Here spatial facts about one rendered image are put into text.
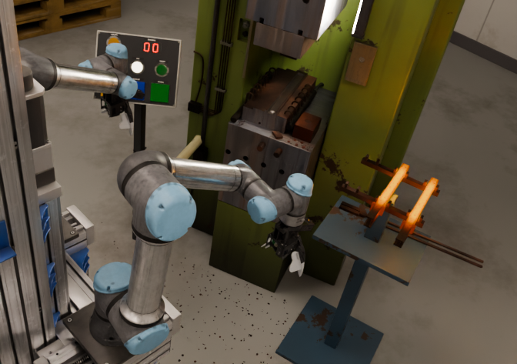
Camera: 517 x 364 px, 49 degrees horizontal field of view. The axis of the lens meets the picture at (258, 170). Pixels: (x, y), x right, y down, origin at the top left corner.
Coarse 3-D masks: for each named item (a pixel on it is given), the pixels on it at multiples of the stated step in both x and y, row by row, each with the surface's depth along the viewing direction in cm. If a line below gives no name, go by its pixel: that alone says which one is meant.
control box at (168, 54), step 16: (112, 32) 228; (96, 48) 228; (128, 48) 230; (160, 48) 231; (176, 48) 232; (128, 64) 231; (144, 64) 231; (160, 64) 232; (176, 64) 233; (144, 80) 232; (160, 80) 233; (176, 80) 234; (96, 96) 231; (176, 96) 235
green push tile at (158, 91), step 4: (152, 84) 232; (156, 84) 233; (160, 84) 233; (164, 84) 234; (152, 88) 233; (156, 88) 233; (160, 88) 233; (164, 88) 233; (168, 88) 233; (152, 92) 233; (156, 92) 233; (160, 92) 233; (164, 92) 233; (168, 92) 234; (152, 96) 233; (156, 96) 233; (160, 96) 233; (164, 96) 234; (152, 100) 233; (156, 100) 234; (160, 100) 234; (164, 100) 234
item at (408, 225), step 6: (432, 180) 213; (438, 180) 213; (426, 186) 209; (432, 186) 210; (426, 192) 206; (420, 198) 203; (426, 198) 204; (420, 204) 201; (414, 210) 197; (420, 210) 198; (414, 216) 195; (402, 222) 191; (408, 222) 191; (414, 222) 192; (402, 228) 189; (408, 228) 189; (414, 228) 190; (402, 234) 186; (408, 234) 187; (396, 240) 187; (402, 240) 184
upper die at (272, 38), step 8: (256, 24) 217; (264, 24) 216; (256, 32) 219; (264, 32) 218; (272, 32) 217; (280, 32) 215; (288, 32) 214; (256, 40) 221; (264, 40) 220; (272, 40) 218; (280, 40) 217; (288, 40) 216; (296, 40) 215; (304, 40) 214; (312, 40) 228; (272, 48) 220; (280, 48) 219; (288, 48) 218; (296, 48) 216; (304, 48) 219; (296, 56) 218
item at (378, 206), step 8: (400, 168) 216; (408, 168) 217; (400, 176) 212; (392, 184) 207; (384, 192) 203; (392, 192) 205; (384, 200) 199; (376, 208) 194; (384, 208) 195; (368, 216) 190; (376, 216) 196; (368, 224) 191
